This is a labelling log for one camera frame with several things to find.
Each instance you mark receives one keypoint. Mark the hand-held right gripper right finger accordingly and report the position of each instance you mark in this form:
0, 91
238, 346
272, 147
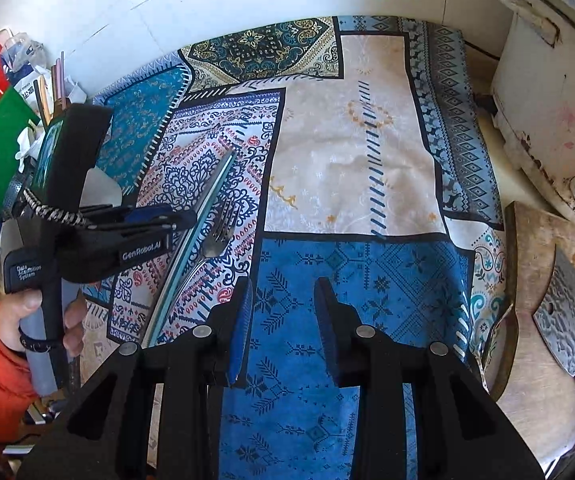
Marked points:
328, 332

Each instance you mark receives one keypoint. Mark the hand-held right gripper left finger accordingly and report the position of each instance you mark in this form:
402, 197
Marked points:
240, 332

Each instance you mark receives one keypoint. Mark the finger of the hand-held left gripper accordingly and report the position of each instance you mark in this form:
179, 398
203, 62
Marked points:
142, 214
137, 252

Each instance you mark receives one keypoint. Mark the teal plate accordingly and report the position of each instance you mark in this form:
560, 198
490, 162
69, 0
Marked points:
198, 210

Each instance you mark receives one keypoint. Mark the wooden chopstick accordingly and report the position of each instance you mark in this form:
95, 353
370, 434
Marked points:
43, 105
54, 85

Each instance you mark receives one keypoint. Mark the teal chopstick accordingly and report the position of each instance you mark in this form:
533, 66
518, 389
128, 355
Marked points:
207, 210

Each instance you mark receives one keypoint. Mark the metal fork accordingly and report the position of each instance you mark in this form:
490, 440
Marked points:
220, 235

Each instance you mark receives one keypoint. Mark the dark red chopstick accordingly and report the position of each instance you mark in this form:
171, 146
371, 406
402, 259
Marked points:
60, 77

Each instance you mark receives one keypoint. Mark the person's left hand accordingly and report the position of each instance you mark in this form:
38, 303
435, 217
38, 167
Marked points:
17, 320

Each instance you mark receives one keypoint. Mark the crumpled white tissue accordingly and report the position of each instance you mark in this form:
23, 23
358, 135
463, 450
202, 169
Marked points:
27, 147

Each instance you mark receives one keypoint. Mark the white blue rice bag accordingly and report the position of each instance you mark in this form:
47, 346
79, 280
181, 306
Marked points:
24, 57

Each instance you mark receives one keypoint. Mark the patterned blue tablecloth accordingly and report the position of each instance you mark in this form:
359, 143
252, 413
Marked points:
357, 160

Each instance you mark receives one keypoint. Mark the wooden cutting board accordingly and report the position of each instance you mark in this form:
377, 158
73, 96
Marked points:
527, 270

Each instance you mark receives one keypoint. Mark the hammered steel cleaver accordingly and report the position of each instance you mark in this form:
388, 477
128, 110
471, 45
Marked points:
565, 310

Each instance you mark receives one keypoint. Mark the white rice cooker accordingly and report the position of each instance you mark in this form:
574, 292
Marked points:
552, 100

